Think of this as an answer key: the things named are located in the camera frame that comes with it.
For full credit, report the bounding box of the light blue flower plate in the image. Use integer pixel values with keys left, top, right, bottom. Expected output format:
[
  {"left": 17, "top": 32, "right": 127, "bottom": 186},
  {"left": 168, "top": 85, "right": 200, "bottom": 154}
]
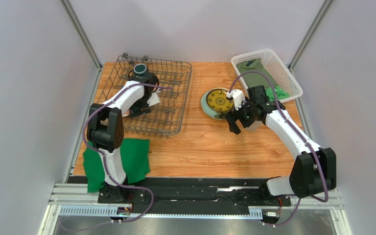
[{"left": 201, "top": 90, "right": 226, "bottom": 120}]

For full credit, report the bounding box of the yellow patterned plate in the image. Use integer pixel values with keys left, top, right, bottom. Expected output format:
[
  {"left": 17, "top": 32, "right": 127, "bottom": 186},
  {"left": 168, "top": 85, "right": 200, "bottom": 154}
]
[{"left": 206, "top": 88, "right": 234, "bottom": 113}]

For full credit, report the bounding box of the dark green mug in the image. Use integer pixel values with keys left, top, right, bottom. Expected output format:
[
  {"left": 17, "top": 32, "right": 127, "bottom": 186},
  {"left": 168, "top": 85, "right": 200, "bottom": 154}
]
[{"left": 128, "top": 63, "right": 149, "bottom": 77}]

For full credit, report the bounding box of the red white patterned bowl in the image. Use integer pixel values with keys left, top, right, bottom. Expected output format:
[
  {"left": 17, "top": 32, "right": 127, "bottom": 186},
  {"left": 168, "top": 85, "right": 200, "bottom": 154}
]
[{"left": 122, "top": 110, "right": 131, "bottom": 117}]

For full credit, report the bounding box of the beige cup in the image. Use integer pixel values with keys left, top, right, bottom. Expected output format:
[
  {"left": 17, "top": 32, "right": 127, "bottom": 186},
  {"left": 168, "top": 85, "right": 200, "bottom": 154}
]
[{"left": 245, "top": 121, "right": 262, "bottom": 132}]

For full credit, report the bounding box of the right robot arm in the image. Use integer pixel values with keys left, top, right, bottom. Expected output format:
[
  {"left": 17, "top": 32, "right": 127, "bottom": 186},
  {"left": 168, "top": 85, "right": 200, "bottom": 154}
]
[{"left": 225, "top": 86, "right": 337, "bottom": 202}]

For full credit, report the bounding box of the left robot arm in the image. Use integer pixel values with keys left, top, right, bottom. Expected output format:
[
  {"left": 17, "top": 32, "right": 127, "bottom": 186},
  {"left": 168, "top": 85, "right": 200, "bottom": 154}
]
[{"left": 83, "top": 72, "right": 162, "bottom": 203}]

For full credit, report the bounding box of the bright green microfiber towel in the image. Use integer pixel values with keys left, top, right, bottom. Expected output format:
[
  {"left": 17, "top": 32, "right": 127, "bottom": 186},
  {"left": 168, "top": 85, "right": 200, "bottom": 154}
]
[{"left": 265, "top": 86, "right": 290, "bottom": 101}]

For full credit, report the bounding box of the olive green folded cloth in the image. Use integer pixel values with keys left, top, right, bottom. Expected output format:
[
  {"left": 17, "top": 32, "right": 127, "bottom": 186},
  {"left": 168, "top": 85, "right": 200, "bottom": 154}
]
[{"left": 236, "top": 58, "right": 278, "bottom": 89}]

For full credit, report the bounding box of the white plastic basket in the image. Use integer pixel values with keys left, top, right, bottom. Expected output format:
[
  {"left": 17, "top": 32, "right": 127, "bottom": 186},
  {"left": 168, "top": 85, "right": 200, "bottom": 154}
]
[{"left": 231, "top": 49, "right": 303, "bottom": 102}]

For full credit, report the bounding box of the dark green cloth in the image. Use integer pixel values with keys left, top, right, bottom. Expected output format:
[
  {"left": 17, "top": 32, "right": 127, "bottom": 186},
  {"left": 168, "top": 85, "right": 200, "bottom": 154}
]
[{"left": 83, "top": 138, "right": 150, "bottom": 193}]

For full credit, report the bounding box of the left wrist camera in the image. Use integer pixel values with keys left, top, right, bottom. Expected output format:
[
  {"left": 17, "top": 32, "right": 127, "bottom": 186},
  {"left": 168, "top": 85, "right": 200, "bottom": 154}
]
[{"left": 147, "top": 93, "right": 161, "bottom": 107}]

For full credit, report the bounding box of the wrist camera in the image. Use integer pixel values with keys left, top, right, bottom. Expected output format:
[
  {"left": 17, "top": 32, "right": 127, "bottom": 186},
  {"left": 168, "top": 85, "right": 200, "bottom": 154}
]
[
  {"left": 147, "top": 93, "right": 161, "bottom": 107},
  {"left": 226, "top": 89, "right": 246, "bottom": 110}
]

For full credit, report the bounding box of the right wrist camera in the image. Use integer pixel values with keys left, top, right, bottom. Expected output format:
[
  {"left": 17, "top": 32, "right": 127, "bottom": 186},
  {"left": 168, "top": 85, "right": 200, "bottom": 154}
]
[{"left": 226, "top": 89, "right": 246, "bottom": 110}]

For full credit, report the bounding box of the grey wire dish rack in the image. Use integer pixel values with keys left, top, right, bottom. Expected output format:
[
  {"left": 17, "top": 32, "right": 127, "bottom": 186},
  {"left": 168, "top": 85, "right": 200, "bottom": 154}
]
[{"left": 94, "top": 53, "right": 192, "bottom": 137}]

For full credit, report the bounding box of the right aluminium frame post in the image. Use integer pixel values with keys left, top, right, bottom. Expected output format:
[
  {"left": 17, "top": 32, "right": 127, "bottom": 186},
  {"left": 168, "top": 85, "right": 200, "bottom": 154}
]
[{"left": 288, "top": 0, "right": 335, "bottom": 138}]

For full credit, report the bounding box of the aluminium frame post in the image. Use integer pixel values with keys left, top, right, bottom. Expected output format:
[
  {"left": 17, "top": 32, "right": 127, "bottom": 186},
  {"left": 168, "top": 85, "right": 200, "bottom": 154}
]
[
  {"left": 288, "top": 0, "right": 335, "bottom": 138},
  {"left": 60, "top": 0, "right": 103, "bottom": 70}
]

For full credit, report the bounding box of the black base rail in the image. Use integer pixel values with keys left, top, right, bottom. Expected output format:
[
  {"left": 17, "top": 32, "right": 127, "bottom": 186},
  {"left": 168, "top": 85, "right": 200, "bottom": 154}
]
[{"left": 98, "top": 177, "right": 292, "bottom": 216}]

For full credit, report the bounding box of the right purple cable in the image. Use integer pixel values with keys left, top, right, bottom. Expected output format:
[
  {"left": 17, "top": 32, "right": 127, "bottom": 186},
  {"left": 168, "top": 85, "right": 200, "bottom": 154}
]
[{"left": 229, "top": 70, "right": 329, "bottom": 227}]

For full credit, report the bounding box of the left aluminium frame post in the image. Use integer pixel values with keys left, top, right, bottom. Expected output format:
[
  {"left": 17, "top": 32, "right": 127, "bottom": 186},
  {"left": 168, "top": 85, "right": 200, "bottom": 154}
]
[{"left": 60, "top": 0, "right": 103, "bottom": 70}]

